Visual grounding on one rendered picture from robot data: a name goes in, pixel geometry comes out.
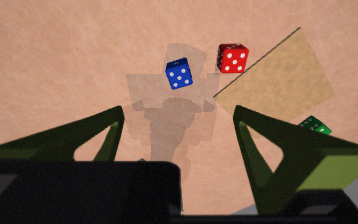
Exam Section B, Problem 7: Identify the tan flat mat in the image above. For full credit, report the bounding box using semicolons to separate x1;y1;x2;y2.
213;27;336;122

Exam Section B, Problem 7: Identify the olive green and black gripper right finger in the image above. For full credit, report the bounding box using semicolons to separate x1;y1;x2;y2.
233;105;358;214

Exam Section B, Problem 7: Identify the green die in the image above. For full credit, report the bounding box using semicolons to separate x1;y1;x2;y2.
299;116;332;135

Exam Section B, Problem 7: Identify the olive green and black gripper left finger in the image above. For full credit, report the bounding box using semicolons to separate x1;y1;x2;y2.
0;105;125;161

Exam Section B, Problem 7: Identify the red die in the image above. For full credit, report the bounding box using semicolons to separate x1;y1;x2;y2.
217;44;249;73

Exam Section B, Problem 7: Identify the blue die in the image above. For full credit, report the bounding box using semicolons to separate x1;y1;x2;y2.
165;57;193;90

